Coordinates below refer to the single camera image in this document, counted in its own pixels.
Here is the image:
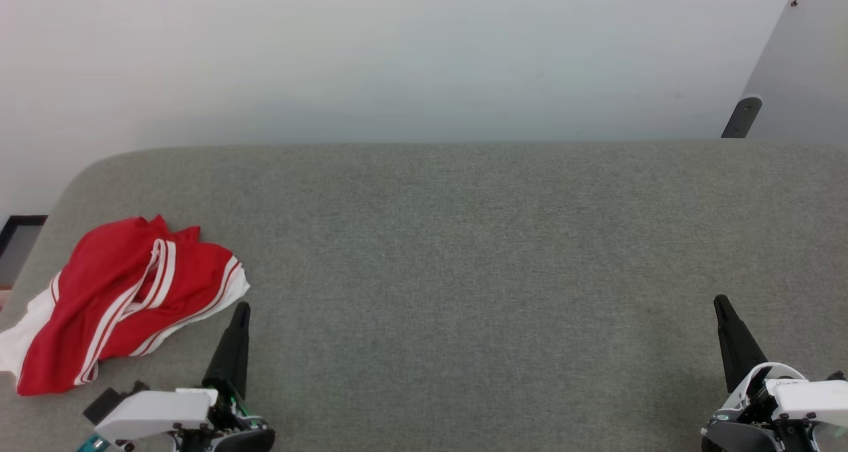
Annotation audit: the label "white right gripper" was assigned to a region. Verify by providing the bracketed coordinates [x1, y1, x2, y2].
[701, 295, 848, 452]

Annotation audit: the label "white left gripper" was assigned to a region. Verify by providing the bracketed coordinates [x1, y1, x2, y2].
[76, 302, 276, 452]

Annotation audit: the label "red white-striped shorts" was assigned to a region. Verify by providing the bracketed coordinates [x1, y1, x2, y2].
[0, 215, 250, 397]

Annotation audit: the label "light grey board panel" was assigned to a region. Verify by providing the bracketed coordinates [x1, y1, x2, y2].
[739, 0, 848, 141]

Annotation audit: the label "rounded furniture bracket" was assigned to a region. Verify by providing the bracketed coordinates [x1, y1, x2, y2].
[721, 96, 763, 139]

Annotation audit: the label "black rectangular frame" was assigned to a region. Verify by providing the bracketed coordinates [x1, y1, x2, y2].
[0, 215, 48, 287]

